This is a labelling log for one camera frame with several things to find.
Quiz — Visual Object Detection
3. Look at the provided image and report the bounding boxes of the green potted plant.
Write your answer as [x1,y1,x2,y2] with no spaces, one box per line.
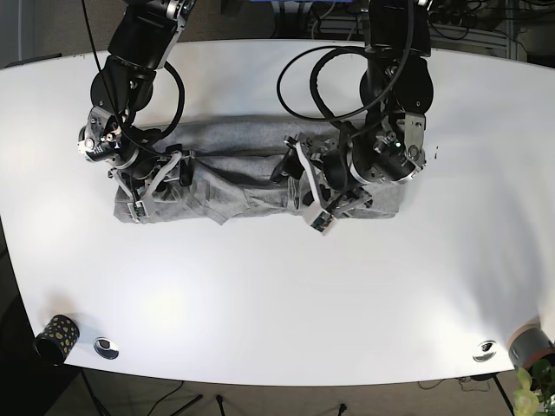
[513,358,554,416]

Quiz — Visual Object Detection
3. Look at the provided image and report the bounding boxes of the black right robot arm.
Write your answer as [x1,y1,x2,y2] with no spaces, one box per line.
[77,0,195,223]

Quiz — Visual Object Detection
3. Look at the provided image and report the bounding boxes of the left silver table grommet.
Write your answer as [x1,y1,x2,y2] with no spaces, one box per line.
[94,337,120,360]

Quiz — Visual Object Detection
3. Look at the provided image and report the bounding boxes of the right silver table grommet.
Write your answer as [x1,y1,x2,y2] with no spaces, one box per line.
[472,340,498,363]

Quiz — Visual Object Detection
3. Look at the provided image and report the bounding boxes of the black dotted cup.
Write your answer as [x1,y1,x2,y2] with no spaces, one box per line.
[34,315,80,366]

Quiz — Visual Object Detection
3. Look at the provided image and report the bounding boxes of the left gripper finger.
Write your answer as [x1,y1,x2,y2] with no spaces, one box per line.
[271,152,300,183]

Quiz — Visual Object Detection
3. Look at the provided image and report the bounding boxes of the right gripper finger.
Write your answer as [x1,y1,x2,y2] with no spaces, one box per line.
[173,159,193,186]

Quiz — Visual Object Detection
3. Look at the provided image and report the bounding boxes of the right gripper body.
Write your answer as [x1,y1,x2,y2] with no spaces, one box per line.
[108,147,193,224]

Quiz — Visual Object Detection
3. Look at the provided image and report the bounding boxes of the grey plant pot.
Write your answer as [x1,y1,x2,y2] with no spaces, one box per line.
[507,324,554,370]

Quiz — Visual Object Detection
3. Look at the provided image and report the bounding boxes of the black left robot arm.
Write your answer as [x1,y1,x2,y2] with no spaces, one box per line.
[271,1,434,234]

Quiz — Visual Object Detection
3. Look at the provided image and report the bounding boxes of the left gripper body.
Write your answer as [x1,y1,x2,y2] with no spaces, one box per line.
[284,134,373,236]

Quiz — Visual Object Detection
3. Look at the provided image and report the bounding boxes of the light grey printed T-shirt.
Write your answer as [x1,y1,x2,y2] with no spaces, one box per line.
[113,114,404,226]

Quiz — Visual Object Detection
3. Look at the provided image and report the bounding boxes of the silver table grommet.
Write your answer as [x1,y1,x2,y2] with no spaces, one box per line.
[94,337,120,360]
[472,340,498,363]

